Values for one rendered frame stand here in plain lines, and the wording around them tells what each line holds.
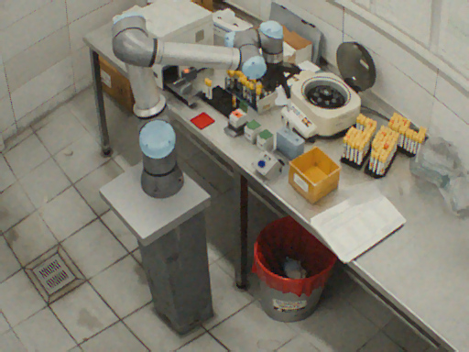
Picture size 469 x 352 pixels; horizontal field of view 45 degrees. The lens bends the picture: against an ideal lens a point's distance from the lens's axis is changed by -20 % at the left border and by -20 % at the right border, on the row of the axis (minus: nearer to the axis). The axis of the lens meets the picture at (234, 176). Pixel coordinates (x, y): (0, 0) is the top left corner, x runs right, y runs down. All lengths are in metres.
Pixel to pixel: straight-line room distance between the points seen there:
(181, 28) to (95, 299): 1.38
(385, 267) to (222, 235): 1.35
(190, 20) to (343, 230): 1.05
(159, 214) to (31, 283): 1.28
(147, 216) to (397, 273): 0.88
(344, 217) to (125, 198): 0.75
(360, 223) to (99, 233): 1.58
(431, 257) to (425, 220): 0.17
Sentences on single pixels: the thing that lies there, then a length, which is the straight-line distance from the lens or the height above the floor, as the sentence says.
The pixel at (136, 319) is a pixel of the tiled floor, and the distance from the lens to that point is 3.11.
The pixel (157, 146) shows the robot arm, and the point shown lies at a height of 1.13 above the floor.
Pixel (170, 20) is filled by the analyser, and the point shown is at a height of 1.18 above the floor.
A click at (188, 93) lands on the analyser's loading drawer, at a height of 0.91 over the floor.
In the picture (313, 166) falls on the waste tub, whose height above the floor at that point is 0.88.
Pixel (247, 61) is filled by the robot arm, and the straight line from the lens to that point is 2.04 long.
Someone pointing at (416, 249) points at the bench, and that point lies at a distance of 2.29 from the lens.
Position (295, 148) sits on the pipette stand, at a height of 0.96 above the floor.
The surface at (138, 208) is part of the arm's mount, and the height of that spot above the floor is 0.92.
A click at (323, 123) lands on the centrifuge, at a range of 2.51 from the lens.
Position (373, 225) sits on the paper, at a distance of 2.30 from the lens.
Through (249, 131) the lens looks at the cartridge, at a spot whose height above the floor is 0.93.
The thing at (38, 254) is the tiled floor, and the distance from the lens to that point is 3.44.
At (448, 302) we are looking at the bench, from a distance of 2.19.
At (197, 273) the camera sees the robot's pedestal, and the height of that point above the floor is 0.43.
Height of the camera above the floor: 2.67
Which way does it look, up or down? 48 degrees down
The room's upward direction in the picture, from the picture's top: 1 degrees counter-clockwise
